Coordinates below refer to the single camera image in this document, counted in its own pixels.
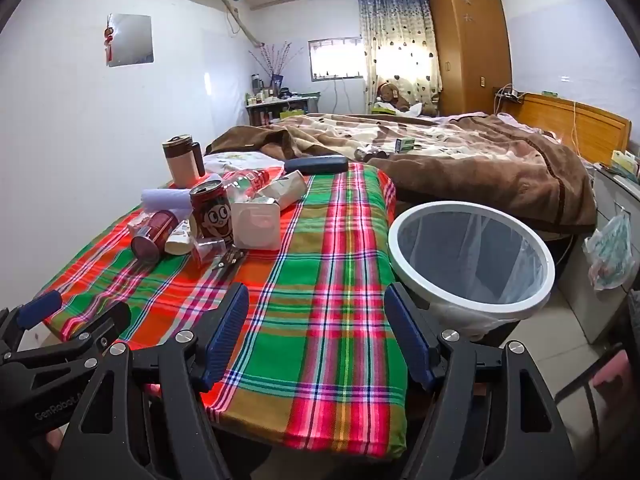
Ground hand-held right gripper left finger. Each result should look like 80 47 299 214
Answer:
65 282 251 480

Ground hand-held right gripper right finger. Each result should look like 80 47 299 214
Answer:
382 282 576 480

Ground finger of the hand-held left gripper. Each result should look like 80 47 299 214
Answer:
0 301 132 373
0 290 63 356

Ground white round trash bin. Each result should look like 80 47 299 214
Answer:
387 201 556 346

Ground dark thin object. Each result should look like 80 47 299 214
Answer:
212 249 246 275

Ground clear plastic cup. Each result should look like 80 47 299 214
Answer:
192 237 228 268

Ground dark red drink can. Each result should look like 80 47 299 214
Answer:
131 210 181 262

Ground printed cardboard carton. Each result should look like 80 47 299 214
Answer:
231 196 282 251

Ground red can with cartoon face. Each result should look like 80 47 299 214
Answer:
189 180 235 248

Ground pale tissue pack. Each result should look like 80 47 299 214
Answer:
141 188 193 212

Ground clear plastic bottle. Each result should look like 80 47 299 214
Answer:
220 167 273 206

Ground beige carton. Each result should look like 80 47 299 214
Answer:
257 170 308 211

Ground red green plaid bedsheet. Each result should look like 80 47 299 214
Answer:
42 162 411 458

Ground white floral pillow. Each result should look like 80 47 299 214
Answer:
202 152 281 181

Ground brown thermos cup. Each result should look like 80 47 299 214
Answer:
161 134 207 189

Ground brown plush blanket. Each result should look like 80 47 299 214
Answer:
205 112 598 236

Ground black glasses case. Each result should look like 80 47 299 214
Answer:
283 156 349 175

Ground hanging plastic bag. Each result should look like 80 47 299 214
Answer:
582 210 635 291

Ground dressing table with bottles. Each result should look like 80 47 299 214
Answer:
245 91 322 127

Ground grey bedside cabinet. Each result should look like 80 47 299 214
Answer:
560 162 640 346

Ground brown teddy bear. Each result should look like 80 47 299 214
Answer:
376 81 416 112

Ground vase with dry branches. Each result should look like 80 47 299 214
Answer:
248 42 304 88

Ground red hanging ornament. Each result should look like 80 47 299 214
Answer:
102 17 117 63

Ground green white medicine boxes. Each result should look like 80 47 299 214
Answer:
610 150 640 181

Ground wooden bed headboard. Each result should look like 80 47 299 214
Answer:
515 91 632 166

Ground small window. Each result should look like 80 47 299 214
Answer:
308 37 364 82

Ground wooden wardrobe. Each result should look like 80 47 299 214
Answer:
430 0 513 116

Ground patterned window curtain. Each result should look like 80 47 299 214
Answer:
356 0 443 116

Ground air conditioner pipe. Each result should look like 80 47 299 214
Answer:
220 0 263 46

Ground black frame chair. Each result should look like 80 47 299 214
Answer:
567 330 640 461

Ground silver wall mirror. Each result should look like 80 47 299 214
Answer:
106 14 153 67

